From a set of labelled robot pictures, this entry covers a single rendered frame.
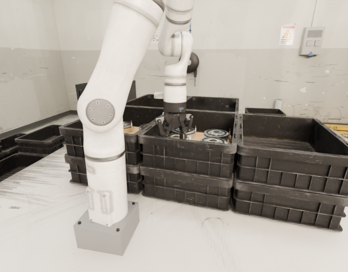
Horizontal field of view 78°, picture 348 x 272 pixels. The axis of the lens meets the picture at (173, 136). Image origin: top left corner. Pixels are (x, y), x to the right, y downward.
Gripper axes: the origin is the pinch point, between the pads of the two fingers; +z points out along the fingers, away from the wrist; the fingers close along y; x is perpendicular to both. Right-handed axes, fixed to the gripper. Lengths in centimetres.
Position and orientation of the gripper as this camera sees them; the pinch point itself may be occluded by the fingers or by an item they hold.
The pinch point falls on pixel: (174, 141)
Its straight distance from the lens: 75.1
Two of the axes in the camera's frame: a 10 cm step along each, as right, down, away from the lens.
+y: 8.7, -1.5, 4.6
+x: -4.9, -3.0, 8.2
